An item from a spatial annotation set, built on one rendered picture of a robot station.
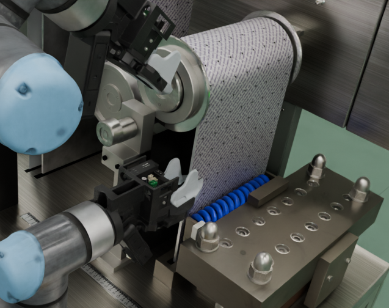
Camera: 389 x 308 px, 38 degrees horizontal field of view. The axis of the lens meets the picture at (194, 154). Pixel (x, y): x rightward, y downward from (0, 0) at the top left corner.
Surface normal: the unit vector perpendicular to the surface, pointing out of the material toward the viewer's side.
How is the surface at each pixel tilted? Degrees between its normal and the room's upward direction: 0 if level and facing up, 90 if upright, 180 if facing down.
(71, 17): 123
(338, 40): 90
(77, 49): 79
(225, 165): 90
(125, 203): 90
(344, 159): 0
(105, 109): 90
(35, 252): 32
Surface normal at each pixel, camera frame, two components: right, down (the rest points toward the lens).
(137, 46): 0.73, 0.44
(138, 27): -0.42, -0.29
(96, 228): 0.61, -0.29
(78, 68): -0.65, 0.13
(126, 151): 0.15, -0.84
